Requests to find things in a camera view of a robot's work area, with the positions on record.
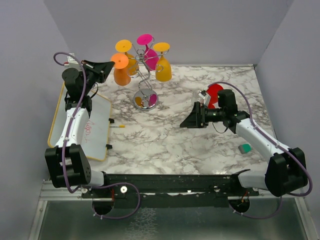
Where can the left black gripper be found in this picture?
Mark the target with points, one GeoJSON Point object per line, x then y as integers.
{"type": "Point", "coordinates": [97, 68]}

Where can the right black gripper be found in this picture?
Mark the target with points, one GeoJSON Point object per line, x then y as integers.
{"type": "Point", "coordinates": [197, 118]}

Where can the orange wine glass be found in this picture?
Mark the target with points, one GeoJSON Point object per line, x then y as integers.
{"type": "Point", "coordinates": [121, 76]}

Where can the clear wine glass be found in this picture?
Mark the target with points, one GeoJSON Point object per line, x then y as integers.
{"type": "Point", "coordinates": [194, 97]}

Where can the red wine glass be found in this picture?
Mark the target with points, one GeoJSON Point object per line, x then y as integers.
{"type": "Point", "coordinates": [212, 91]}

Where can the chrome wine glass rack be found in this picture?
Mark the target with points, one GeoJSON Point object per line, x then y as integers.
{"type": "Point", "coordinates": [145, 99]}

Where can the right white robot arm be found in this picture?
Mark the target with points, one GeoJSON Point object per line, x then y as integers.
{"type": "Point", "coordinates": [286, 167]}

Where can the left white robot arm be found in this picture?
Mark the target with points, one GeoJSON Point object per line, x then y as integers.
{"type": "Point", "coordinates": [67, 163]}

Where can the yellow wine glass left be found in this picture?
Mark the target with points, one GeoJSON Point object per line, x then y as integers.
{"type": "Point", "coordinates": [123, 46]}

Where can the yellow wine glass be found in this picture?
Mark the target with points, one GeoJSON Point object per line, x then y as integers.
{"type": "Point", "coordinates": [123, 46]}
{"type": "Point", "coordinates": [163, 72]}

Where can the pink wine glass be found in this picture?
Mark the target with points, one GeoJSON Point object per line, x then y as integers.
{"type": "Point", "coordinates": [151, 57]}

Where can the yellow wine glass right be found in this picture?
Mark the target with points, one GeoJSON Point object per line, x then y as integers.
{"type": "Point", "coordinates": [163, 72]}

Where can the green whiteboard eraser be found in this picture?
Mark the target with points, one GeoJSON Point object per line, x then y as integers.
{"type": "Point", "coordinates": [244, 148]}

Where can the yellow framed whiteboard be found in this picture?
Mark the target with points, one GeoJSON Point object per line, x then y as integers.
{"type": "Point", "coordinates": [95, 132]}

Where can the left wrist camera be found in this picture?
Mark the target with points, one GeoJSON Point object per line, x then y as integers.
{"type": "Point", "coordinates": [72, 63]}

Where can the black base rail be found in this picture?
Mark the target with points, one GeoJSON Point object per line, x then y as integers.
{"type": "Point", "coordinates": [126, 191]}

